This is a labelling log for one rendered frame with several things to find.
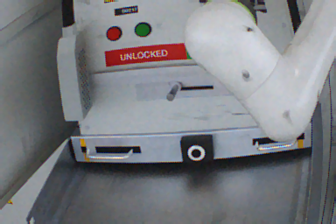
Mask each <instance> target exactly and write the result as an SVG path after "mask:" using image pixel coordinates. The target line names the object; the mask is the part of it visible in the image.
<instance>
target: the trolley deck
mask: <svg viewBox="0 0 336 224"><path fill-rule="evenodd" d="M314 115H315V118H314V124H315V149H314V151H315V155H314V168H313V169H314V173H313V182H312V184H313V186H312V192H311V193H312V195H311V206H310V213H309V215H310V216H309V220H308V224H319V213H320V211H319V210H320V203H321V202H320V201H321V193H322V192H321V191H322V175H323V129H322V126H323V123H322V111H321V103H320V104H317V106H316V108H315V110H314ZM301 154H302V148H300V149H293V150H280V151H278V152H268V153H265V154H255V155H250V156H242V157H228V158H215V159H214V160H213V161H212V162H200V163H191V164H183V161H176V162H156V163H120V162H118V163H108V162H100V163H98V162H91V164H90V166H89V167H88V169H87V171H86V174H85V176H84V177H83V179H82V181H81V183H80V185H79V187H78V190H76V191H77V192H75V195H74V196H73V199H72V201H71V203H70V205H69V207H68V208H67V210H66V213H65V215H64V217H63V219H62V221H61V223H60V224H291V223H292V219H293V214H294V210H295V205H296V199H297V194H298V182H299V180H298V179H299V172H300V164H301Z"/></svg>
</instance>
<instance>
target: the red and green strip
mask: <svg viewBox="0 0 336 224"><path fill-rule="evenodd" d="M104 56H105V60H106V67H112V66H122V65H127V64H134V63H144V62H156V61H167V60H191V59H192V58H191V56H190V54H189V53H188V51H187V50H186V46H185V43H179V44H164V45H147V46H139V47H130V48H122V49H119V50H110V51H105V55H104Z"/></svg>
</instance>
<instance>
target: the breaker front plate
mask: <svg viewBox="0 0 336 224"><path fill-rule="evenodd" d="M263 1H264V2H265V6H266V8H267V12H266V13H263V12H261V11H257V12H256V15H257V27H258V28H259V29H260V31H262V33H263V34H264V35H265V36H266V38H267V39H268V40H269V42H271V43H272V45H273V46H274V47H275V48H276V49H277V50H278V51H279V52H280V54H282V53H283V52H284V50H285V47H286V46H287V44H288V43H289V42H290V41H291V39H292V33H291V24H290V21H289V16H288V13H287V9H286V6H285V1H284V0H263ZM73 3H74V5H73V8H74V11H73V13H74V19H75V22H76V24H77V25H76V26H77V29H76V30H77V32H78V31H81V32H82V35H83V38H84V41H85V44H86V55H87V68H88V70H87V71H88V74H104V73H107V72H118V71H126V70H129V69H141V68H152V67H174V66H185V65H190V66H197V64H196V63H195V62H194V61H193V60H192V59H178V60H167V61H156V62H144V63H134V64H127V65H122V66H106V60H105V56H104V55H105V51H110V50H119V49H122V48H130V47H139V46H152V45H164V44H179V43H185V42H184V30H183V29H184V26H185V23H186V20H187V19H188V17H189V16H190V14H192V12H193V11H195V10H196V9H197V8H199V7H200V2H199V0H118V1H116V2H109V3H104V0H73ZM136 5H137V8H138V13H130V14H124V15H121V16H115V10H114V9H120V8H123V7H129V6H136ZM141 22H145V23H149V25H150V26H151V28H152V31H151V33H150V35H149V36H146V37H139V36H137V35H136V34H135V27H136V25H138V24H139V23H141ZM111 26H117V27H118V26H119V27H120V28H121V30H122V36H121V37H120V38H119V39H118V40H116V41H111V40H109V39H108V38H107V37H106V36H107V30H108V29H109V28H110V27H111ZM194 81H213V88H206V89H193V90H179V91H178V92H177V93H176V97H175V99H174V100H173V101H167V99H166V96H167V94H168V92H169V90H170V88H169V86H170V82H172V81H162V82H150V83H137V84H129V85H125V86H113V87H96V88H92V89H90V91H91V99H92V103H93V107H92V108H91V109H90V111H89V112H88V113H87V116H86V117H85V120H83V121H80V129H81V133H82V135H86V134H89V135H99V134H111V135H114V134H129V133H161V132H178V131H195V130H210V129H225V128H240V127H254V126H258V125H257V124H256V121H254V119H253V118H252V117H251V115H250V114H249V112H248V111H247V110H246V109H245V108H244V107H243V106H242V104H241V103H240V102H239V101H238V100H237V99H236V98H235V97H234V96H233V95H232V94H231V93H230V91H228V90H226V89H225V87H224V86H223V85H221V84H220V83H219V81H218V80H216V79H211V80H194Z"/></svg>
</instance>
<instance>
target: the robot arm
mask: <svg viewBox="0 0 336 224"><path fill-rule="evenodd" d="M257 11H261V12H263V13H266V12H267V8H266V6H265V2H264V1H263V0H249V1H248V0H199V8H197V9H196V10H194V11H193V12H192V14H190V16H189V17H188V19H187V20H186V22H185V26H184V29H183V30H184V42H185V48H186V50H187V51H188V53H189V54H190V56H191V58H192V60H193V61H194V62H195V63H196V64H197V65H198V66H199V67H201V68H202V69H203V70H205V71H206V72H207V73H209V74H210V75H212V77H213V78H214V79H216V80H217V81H219V83H220V84H221V85H223V86H224V87H225V89H226V90H228V91H230V93H231V94H232V95H233V96H234V97H235V98H236V99H237V100H238V101H239V102H240V103H241V104H242V106H243V107H244V108H245V109H246V110H247V111H248V113H249V114H250V115H251V117H252V118H253V119H254V121H256V124H257V125H258V126H259V128H260V130H262V132H263V133H264V134H265V135H266V136H267V137H269V138H270V139H271V140H274V141H276V142H280V143H285V142H289V141H291V140H293V139H296V138H298V137H299V136H300V135H301V134H302V133H304V131H305V130H306V128H307V126H308V124H309V123H310V120H311V118H312V114H313V111H314V110H315V108H316V106H317V103H318V100H319V97H320V94H321V92H322V90H323V86H324V85H325V84H326V79H327V77H328V75H329V73H330V71H331V69H332V66H333V63H334V61H335V59H336V0H312V3H311V5H310V9H309V10H308V11H307V13H306V15H305V17H304V20H303V22H302V23H301V25H300V26H299V27H298V30H297V31H296V33H295V34H294V36H293V37H292V39H291V41H290V42H289V43H288V44H287V46H286V47H285V50H284V51H283V53H282V54H280V52H279V51H278V50H277V49H276V48H275V47H274V46H273V45H272V43H271V42H270V41H269V40H268V39H267V38H266V36H265V35H264V34H263V32H262V31H260V29H259V28H258V27H257V15H256V12H257Z"/></svg>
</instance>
